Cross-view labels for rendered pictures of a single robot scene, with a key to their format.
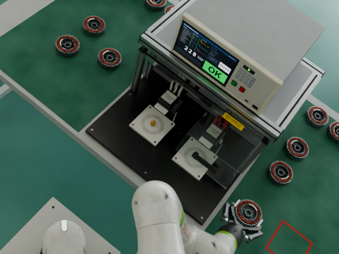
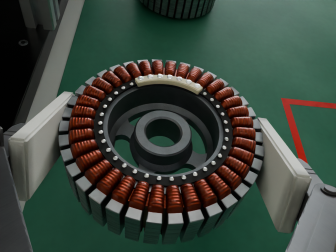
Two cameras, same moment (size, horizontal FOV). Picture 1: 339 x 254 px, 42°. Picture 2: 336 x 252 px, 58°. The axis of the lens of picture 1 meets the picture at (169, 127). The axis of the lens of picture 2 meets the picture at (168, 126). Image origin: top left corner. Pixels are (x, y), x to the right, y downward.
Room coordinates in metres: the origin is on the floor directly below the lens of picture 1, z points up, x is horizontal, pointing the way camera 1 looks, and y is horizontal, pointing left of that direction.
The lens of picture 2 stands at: (0.68, -0.38, 0.99)
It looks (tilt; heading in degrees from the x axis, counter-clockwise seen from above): 53 degrees down; 332
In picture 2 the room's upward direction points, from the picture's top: 14 degrees clockwise
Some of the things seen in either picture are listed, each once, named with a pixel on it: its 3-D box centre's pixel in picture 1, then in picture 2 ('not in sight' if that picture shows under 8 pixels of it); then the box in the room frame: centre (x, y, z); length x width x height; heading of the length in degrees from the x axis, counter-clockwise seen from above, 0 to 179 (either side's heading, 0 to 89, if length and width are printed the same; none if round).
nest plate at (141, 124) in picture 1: (152, 125); not in sight; (1.02, 0.07, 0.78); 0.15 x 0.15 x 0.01; 73
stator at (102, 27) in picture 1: (94, 25); not in sight; (1.43, 0.54, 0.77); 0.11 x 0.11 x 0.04
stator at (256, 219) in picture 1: (247, 213); (162, 139); (0.77, -0.43, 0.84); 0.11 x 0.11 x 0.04
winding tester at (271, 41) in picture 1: (247, 39); not in sight; (1.29, -0.15, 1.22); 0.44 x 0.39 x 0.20; 73
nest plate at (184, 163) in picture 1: (194, 157); not in sight; (0.95, -0.16, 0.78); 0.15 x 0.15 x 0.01; 73
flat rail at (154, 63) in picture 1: (201, 97); not in sight; (1.08, -0.07, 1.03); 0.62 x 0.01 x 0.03; 73
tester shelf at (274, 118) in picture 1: (234, 57); not in sight; (1.29, -0.14, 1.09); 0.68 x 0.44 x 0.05; 73
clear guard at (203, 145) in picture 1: (225, 137); not in sight; (0.94, -0.22, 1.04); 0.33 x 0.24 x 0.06; 163
